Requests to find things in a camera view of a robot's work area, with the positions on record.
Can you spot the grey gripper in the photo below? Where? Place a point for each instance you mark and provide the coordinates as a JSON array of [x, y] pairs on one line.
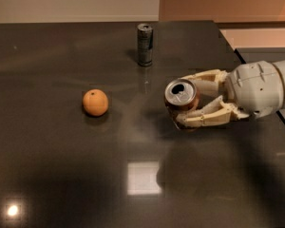
[[256, 87]]

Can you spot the orange soda can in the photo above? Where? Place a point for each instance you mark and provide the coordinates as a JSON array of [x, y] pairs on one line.
[[181, 96]]

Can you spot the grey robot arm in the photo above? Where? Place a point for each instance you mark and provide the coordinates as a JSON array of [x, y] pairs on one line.
[[250, 90]]

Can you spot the silver slim can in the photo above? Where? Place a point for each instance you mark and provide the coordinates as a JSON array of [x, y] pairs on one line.
[[144, 44]]

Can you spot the orange fruit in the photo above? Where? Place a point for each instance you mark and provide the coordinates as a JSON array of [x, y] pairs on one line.
[[95, 102]]

